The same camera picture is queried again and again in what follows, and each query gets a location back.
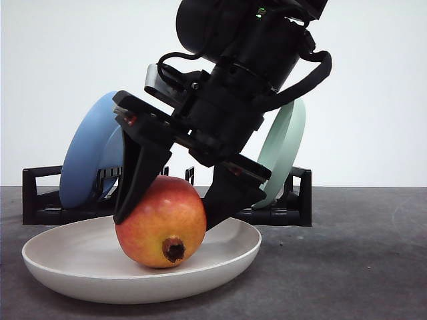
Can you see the blue plate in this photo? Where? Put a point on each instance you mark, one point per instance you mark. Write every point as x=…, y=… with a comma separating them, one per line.
x=95, y=142

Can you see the green plate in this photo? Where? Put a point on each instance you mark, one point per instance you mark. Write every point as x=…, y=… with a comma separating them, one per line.
x=283, y=156

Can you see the black dish rack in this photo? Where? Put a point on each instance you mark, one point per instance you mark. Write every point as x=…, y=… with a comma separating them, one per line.
x=42, y=204

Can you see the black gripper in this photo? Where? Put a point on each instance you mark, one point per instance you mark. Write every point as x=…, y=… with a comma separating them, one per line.
x=220, y=112

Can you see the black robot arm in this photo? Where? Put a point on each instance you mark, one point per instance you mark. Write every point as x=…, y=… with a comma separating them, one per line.
x=255, y=46

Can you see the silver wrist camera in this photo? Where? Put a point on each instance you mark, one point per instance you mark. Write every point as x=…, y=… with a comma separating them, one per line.
x=171, y=89

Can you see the white plate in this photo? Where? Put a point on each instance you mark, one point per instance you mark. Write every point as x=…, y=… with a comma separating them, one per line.
x=84, y=261

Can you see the red yellow pomegranate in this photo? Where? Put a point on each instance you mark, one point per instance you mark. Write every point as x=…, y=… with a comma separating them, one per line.
x=167, y=225

